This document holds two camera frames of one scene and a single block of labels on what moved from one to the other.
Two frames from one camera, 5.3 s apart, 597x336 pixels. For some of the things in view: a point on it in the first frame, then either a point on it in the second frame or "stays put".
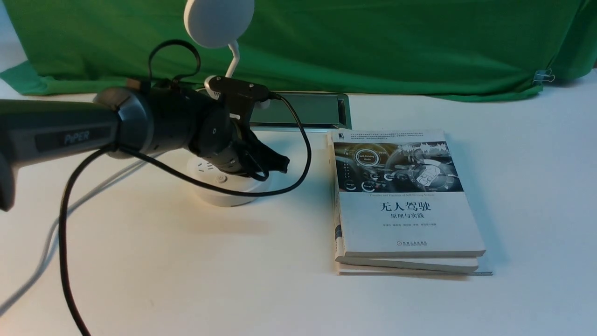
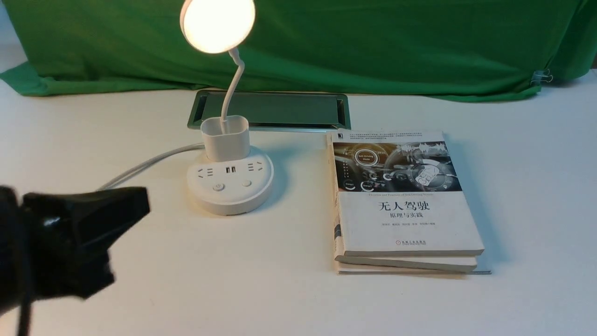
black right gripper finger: [247, 162] to [71, 270]
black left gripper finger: [268, 159] to [92, 219]
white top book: [399, 194] stays put
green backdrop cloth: [493, 49] stays put
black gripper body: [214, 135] to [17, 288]
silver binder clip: [540, 75] stays put
